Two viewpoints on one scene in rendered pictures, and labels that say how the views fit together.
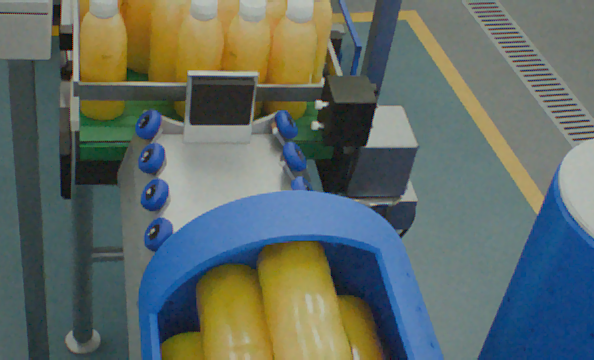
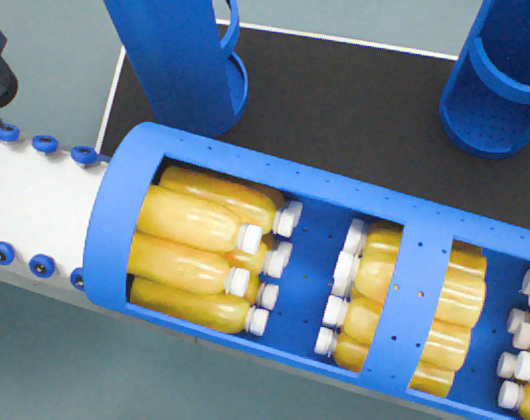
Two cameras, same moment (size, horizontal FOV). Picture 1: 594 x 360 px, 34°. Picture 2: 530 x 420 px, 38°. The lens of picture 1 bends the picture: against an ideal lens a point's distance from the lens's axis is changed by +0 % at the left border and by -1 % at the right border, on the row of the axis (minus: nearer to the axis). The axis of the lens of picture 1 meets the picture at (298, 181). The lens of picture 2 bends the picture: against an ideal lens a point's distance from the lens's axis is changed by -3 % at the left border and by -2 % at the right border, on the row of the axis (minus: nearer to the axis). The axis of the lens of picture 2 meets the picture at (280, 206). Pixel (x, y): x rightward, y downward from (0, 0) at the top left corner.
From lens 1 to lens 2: 0.50 m
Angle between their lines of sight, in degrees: 41
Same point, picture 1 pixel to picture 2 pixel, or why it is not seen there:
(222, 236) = (114, 248)
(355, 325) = (188, 184)
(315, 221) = (134, 185)
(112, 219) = not seen: outside the picture
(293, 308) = (177, 225)
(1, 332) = not seen: outside the picture
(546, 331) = (168, 21)
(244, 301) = (144, 246)
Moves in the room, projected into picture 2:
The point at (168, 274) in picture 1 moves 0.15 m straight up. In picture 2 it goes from (113, 288) to (85, 267)
